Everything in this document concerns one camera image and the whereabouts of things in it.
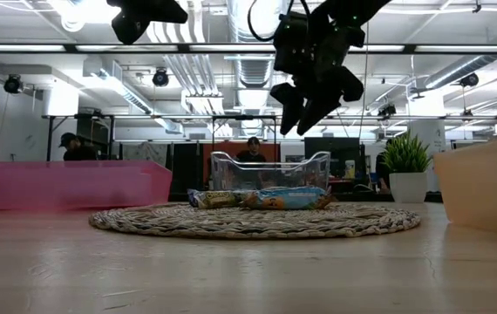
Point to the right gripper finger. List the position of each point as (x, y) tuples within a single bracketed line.
[(318, 113), (291, 104)]

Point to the blue orange-banded granola bar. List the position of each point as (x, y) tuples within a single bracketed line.
[(292, 199)]

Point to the black monitor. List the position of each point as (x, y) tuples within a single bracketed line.
[(331, 152)]

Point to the black crossbar with light strips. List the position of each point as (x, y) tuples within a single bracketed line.
[(183, 48)]

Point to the person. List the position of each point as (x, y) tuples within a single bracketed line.
[(78, 152), (381, 170), (253, 154)]

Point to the black ceiling spotlight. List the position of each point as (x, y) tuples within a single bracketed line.
[(160, 77), (469, 79), (387, 110), (13, 83)]

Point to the orange partition panel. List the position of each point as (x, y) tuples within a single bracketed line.
[(226, 147)]

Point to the clear plastic bin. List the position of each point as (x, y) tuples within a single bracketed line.
[(231, 174)]

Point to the small potted green plant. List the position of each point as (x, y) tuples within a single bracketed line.
[(407, 187)]

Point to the round woven placemat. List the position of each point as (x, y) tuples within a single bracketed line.
[(253, 222)]

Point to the orange plastic bin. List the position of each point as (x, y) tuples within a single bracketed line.
[(484, 187)]

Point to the pink plastic bin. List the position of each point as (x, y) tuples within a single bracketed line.
[(56, 185)]

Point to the silver ventilation duct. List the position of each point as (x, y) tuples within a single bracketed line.
[(253, 65)]

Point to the black distant rig frame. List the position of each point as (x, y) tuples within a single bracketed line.
[(144, 117)]

